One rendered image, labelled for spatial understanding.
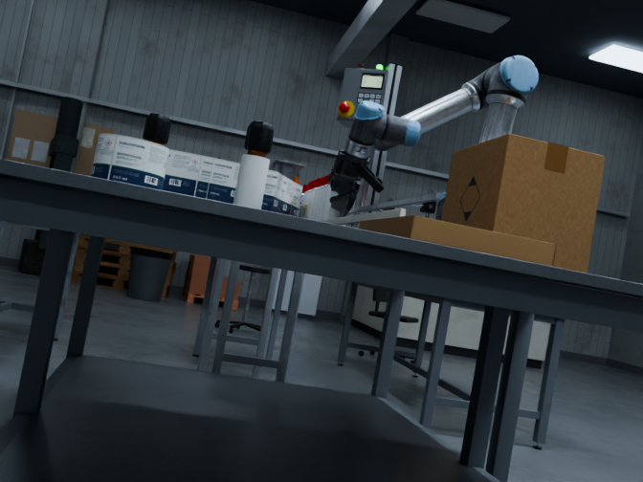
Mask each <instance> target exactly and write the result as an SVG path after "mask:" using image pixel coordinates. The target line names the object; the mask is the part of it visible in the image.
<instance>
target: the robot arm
mask: <svg viewBox="0 0 643 482"><path fill-rule="evenodd" d="M538 80H539V73H538V70H537V68H536V67H535V64H534V63H533V62H532V61H531V60H530V59H529V58H527V57H525V56H522V55H514V56H511V57H507V58H505V59H504V60H503V61H502V62H500V63H498V64H497V65H495V66H493V67H491V68H489V69H488V70H486V71H485V72H483V73H482V74H480V75H479V76H478V77H475V78H474V79H472V80H471V81H469V82H467V83H464V84H463V85H462V87H461V89H459V90H457V91H455V92H453V93H451V94H449V95H447V96H445V97H443V98H441V99H438V100H436V101H433V102H431V103H429V104H427V105H425V106H423V107H421V108H418V109H416V110H414V111H412V112H410V113H408V114H406V115H404V116H402V117H400V118H399V117H395V116H392V115H388V114H385V108H384V107H383V106H382V105H380V104H378V103H375V102H373V101H368V100H365V101H362V102H360V104H359V106H358V108H357V111H356V114H355V116H354V121H353V124H352V127H351V130H350V133H349V137H348V139H347V143H346V146H345V151H344V150H341V149H339V152H338V155H337V159H336V162H335V164H334V165H333V166H332V169H331V173H330V176H329V179H328V182H329V184H330V187H331V190H332V191H336V192H337V193H339V194H338V195H337V196H332V197H331V198H330V200H329V201H330V203H331V207H332V208H333V209H335V210H337V211H339V212H340V213H341V215H340V217H345V216H346V215H347V214H348V213H349V212H350V210H351V209H352V207H353V205H354V203H355V200H356V197H357V193H358V192H359V189H360V185H361V179H362V178H364V179H365V180H366V181H367V182H368V183H369V184H370V186H371V187H372V188H373V189H375V190H376V191H377V192H378V193H380V192H381V191H382V190H384V186H383V182H382V180H381V179H380V178H378V177H377V176H376V175H375V174H374V173H373V172H372V171H371V170H370V169H369V168H368V167H367V166H366V165H365V163H367V160H368V157H369V156H370V153H371V149H372V147H373V148H374V149H375V150H377V151H388V150H390V149H391V148H392V147H395V146H397V145H400V144H402V145H404V146H411V147H413V146H415V145H416V144H417V143H418V140H419V138H420V134H423V133H425V132H427V131H429V130H431V129H433V128H435V127H436V126H439V125H441V124H443V123H445V122H447V121H450V120H453V119H455V118H457V117H459V116H461V115H463V114H465V113H468V112H470V111H472V112H477V111H479V110H481V109H483V108H486V107H488V111H487V115H486V118H485V122H484V125H483V128H482V132H481V136H480V139H479V143H481V142H486V141H489V140H492V139H494V138H497V137H500V136H503V135H506V134H512V131H513V128H514V124H515V120H516V117H517V114H518V111H520V110H521V109H522V108H524V105H525V103H526V99H527V96H528V93H530V92H532V91H533V90H534V89H535V87H536V86H537V84H538ZM332 171H333V172H332ZM445 197H446V192H444V193H442V194H441V196H440V200H438V202H437V210H436V215H435V220H439V221H441V219H442V213H443V208H444V203H445Z"/></svg>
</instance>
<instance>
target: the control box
mask: <svg viewBox="0 0 643 482"><path fill-rule="evenodd" d="M363 73H376V74H385V79H384V84H383V90H377V89H363V88H360V85H361V79H362V74H363ZM387 80H388V70H372V69H354V68H345V70H344V80H343V86H342V91H341V96H340V102H339V105H340V104H341V103H342V102H347V103H348V104H349V110H348V112H346V113H342V112H341V111H340V110H339V107H338V113H337V118H336V120H337V121H338V122H339V123H340V124H342V125H343V126H344V127H352V124H353V121H354V116H355V114H356V111H357V108H358V106H359V104H360V103H356V102H357V97H358V92H360V93H373V94H383V95H382V100H381V105H382V106H383V101H384V96H385V91H386V85H387Z"/></svg>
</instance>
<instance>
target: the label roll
mask: <svg viewBox="0 0 643 482"><path fill-rule="evenodd" d="M168 155H169V149H168V148H167V147H165V146H163V145H160V144H157V143H155V142H149V141H145V140H141V139H137V138H133V137H128V136H123V135H117V134H107V133H101V134H99V138H98V143H97V148H96V153H95V158H94V162H93V167H92V173H91V176H92V177H97V178H102V179H106V180H111V181H116V182H122V183H127V184H131V185H136V186H145V187H150V188H155V189H160V190H163V185H164V179H165V175H166V165H167V160H168Z"/></svg>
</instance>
